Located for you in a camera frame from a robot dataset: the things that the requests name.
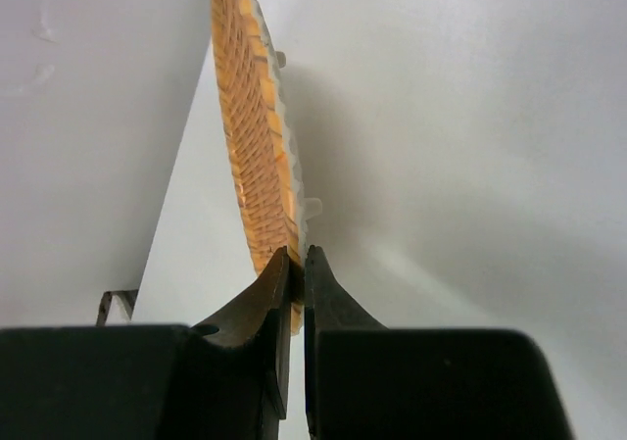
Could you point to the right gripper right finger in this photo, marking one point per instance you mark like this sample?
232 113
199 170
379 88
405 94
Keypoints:
364 380

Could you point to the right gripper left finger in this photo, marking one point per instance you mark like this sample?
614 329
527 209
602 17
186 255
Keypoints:
224 378

